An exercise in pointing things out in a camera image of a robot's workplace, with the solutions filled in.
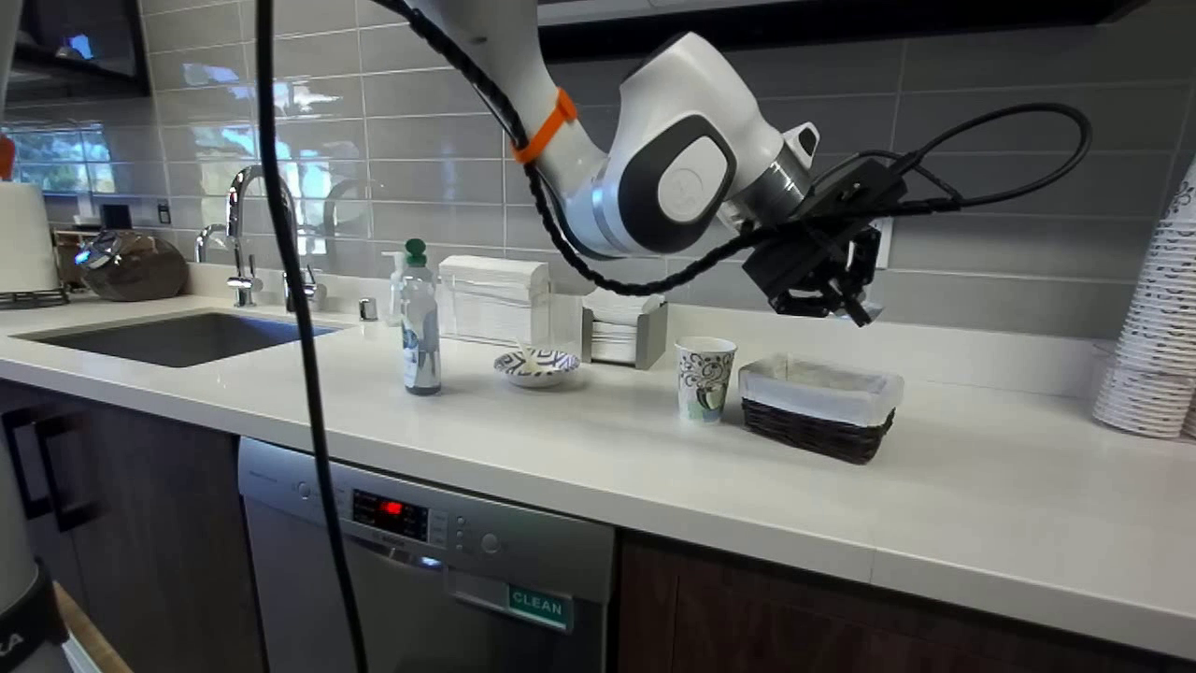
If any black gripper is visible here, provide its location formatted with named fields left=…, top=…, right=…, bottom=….
left=741, top=213, right=894, bottom=332

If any stainless steel sink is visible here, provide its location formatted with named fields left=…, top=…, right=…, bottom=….
left=16, top=306, right=340, bottom=374

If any patterned paper cup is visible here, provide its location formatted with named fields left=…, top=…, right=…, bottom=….
left=674, top=335, right=741, bottom=425

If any small patterned dish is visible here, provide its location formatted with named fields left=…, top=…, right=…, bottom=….
left=489, top=344, right=586, bottom=391

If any white wall outlet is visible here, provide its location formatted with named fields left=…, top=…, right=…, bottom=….
left=871, top=217, right=902, bottom=273

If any dark basket with white liner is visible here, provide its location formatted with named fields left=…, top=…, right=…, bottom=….
left=735, top=346, right=908, bottom=467

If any stainless steel dishwasher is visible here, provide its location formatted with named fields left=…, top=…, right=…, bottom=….
left=233, top=435, right=620, bottom=673

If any white paper towel roll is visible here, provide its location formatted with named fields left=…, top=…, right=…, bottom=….
left=0, top=177, right=62, bottom=303

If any dark upper cabinet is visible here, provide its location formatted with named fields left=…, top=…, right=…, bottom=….
left=535, top=0, right=1196, bottom=66

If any white rectangular box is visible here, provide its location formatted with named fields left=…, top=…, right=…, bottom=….
left=437, top=250, right=560, bottom=351

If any dark wood sink cabinet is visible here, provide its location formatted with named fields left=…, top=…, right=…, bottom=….
left=0, top=377, right=271, bottom=673

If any orange strap on wrist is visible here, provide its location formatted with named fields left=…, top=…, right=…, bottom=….
left=510, top=84, right=583, bottom=172

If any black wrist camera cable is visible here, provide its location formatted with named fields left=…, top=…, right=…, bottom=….
left=368, top=0, right=1095, bottom=300

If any dish soap bottle green cap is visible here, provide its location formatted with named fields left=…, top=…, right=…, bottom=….
left=393, top=237, right=447, bottom=400

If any dark brown bag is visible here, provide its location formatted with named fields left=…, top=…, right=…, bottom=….
left=71, top=227, right=194, bottom=303

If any chrome faucet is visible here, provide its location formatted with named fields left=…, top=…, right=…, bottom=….
left=189, top=161, right=334, bottom=316

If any dark wood base cabinet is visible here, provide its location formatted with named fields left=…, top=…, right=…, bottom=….
left=605, top=528, right=1196, bottom=673

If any black hanging cable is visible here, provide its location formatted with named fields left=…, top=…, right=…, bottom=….
left=251, top=0, right=375, bottom=673

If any gray napkin holder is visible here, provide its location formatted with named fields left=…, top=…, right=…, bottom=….
left=580, top=285, right=674, bottom=374

